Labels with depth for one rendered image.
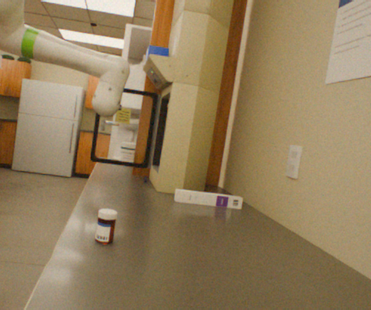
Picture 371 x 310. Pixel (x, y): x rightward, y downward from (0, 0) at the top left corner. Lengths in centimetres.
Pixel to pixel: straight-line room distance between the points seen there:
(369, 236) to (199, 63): 85
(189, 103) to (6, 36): 75
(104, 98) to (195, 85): 40
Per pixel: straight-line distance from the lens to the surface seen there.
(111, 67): 119
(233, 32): 186
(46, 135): 633
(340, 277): 86
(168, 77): 133
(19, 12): 127
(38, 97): 638
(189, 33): 139
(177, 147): 133
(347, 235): 101
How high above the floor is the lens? 120
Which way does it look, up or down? 3 degrees down
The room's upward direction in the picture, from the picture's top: 8 degrees clockwise
